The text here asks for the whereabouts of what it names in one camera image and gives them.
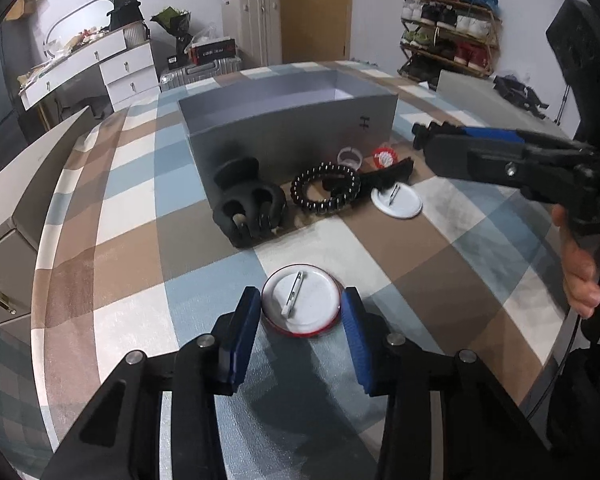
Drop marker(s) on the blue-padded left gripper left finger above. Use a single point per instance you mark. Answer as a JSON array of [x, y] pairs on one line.
[[236, 333]]

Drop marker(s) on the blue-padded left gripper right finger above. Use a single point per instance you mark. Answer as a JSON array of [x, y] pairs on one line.
[[366, 334]]

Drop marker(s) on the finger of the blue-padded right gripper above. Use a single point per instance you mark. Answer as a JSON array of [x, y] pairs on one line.
[[503, 163], [423, 134]]

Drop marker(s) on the red white bead charm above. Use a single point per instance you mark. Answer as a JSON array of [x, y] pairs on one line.
[[385, 157]]

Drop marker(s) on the red-rimmed white pin badge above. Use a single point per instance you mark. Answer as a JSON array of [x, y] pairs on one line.
[[301, 300]]

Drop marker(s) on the large black hair claw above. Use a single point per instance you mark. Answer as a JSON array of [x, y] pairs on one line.
[[249, 209]]

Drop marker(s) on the person's right hand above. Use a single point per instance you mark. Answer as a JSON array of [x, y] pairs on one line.
[[578, 269]]

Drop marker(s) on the shoe rack with shoes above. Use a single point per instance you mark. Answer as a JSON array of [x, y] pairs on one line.
[[460, 36]]

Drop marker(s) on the plaid bed cover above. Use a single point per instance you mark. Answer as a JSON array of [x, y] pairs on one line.
[[130, 258]]

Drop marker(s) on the grey open cardboard box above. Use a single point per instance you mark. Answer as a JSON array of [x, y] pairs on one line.
[[289, 123]]

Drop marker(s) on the wooden door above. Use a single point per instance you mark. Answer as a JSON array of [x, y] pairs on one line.
[[315, 30]]

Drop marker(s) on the white upright suitcase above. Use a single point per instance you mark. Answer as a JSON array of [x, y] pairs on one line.
[[255, 27]]

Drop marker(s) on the black red box on suitcase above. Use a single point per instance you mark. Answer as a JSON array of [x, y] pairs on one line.
[[205, 52]]

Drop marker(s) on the silver suitcase lying flat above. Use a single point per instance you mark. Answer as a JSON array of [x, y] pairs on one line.
[[188, 74]]

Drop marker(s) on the beige nightstand left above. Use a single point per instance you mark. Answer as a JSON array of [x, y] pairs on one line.
[[27, 185]]

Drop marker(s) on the black flower bouquet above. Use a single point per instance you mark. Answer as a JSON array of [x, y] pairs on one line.
[[176, 23]]

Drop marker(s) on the white drawer unit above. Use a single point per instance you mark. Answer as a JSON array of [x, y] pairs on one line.
[[130, 76]]

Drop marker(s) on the black bag on desk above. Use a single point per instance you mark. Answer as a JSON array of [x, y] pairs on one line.
[[125, 12]]

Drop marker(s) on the white vanity desk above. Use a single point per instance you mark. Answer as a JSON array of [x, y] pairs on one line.
[[58, 72]]

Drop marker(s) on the oval vanity mirror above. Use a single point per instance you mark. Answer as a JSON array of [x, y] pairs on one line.
[[91, 15]]

